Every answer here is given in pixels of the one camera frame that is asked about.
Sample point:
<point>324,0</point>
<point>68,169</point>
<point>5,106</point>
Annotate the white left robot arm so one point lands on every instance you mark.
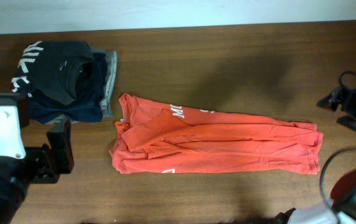
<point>12,194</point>

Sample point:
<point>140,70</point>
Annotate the navy blue folded shirt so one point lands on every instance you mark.
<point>86,108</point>

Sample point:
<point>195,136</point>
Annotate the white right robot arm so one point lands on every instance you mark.
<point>340,206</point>

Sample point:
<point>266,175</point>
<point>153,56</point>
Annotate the red t-shirt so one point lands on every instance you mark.
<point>165,138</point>

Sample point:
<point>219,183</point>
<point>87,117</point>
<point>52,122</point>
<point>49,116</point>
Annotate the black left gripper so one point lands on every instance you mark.
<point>45,156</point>

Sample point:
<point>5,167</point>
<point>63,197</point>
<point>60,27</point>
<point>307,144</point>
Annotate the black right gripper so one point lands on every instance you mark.
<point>348,107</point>

